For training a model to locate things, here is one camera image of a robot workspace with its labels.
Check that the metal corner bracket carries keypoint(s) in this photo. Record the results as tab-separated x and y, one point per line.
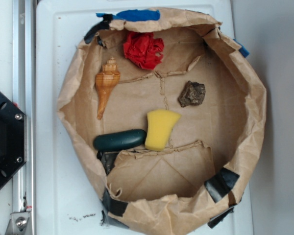
18	223

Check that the orange conch shell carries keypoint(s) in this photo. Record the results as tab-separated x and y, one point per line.
105	82

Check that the dark green oblong object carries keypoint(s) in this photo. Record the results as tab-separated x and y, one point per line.
120	140

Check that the aluminium extrusion rail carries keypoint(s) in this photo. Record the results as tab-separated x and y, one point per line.
23	94

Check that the brown paper bag bin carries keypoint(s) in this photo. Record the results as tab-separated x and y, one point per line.
214	147

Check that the brown rock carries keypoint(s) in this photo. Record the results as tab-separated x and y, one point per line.
193	94

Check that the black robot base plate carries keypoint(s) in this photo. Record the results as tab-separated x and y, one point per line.
12	139

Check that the yellow sponge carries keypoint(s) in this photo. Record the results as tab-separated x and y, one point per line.
159	127

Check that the crumpled red paper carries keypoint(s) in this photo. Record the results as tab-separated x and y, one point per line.
143	49

